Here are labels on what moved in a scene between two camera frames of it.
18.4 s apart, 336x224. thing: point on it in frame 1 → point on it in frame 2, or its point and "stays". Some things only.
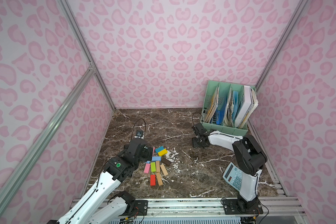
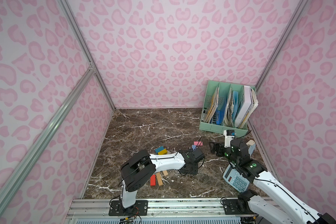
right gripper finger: [195, 143] → [218, 148]
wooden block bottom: [159, 178] stays
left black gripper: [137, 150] → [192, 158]
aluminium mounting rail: [272, 206] stays
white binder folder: [247, 104] stays
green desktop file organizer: [227, 107] stays
